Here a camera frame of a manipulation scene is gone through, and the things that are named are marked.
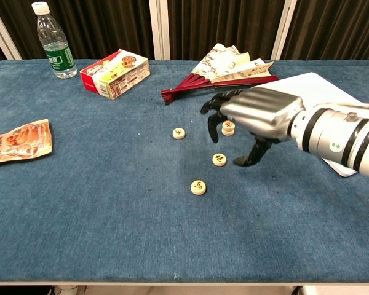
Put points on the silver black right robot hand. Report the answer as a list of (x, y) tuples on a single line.
[(261, 110)]

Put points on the chess piece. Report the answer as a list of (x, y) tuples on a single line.
[(228, 132), (219, 159), (228, 124), (179, 133), (198, 187)]

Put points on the chess piece bottom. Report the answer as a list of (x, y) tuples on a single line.
[(198, 187)]

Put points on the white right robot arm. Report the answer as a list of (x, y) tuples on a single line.
[(338, 138)]

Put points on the red ribbed paper folding fan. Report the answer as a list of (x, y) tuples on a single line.
[(224, 66)]

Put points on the white closed laptop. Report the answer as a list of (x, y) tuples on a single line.
[(323, 87)]

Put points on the red yellow snack carton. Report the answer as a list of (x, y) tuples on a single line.
[(117, 75)]

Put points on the blue table cloth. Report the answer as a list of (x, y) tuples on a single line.
[(110, 215)]

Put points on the clear plastic water bottle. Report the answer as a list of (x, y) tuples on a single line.
[(56, 58)]

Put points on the orange snack pouch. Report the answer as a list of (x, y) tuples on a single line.
[(21, 143)]

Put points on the white slanted frame post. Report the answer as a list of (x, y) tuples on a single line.
[(3, 30), (283, 30)]

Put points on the white vertical frame post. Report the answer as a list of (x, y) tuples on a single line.
[(160, 27)]

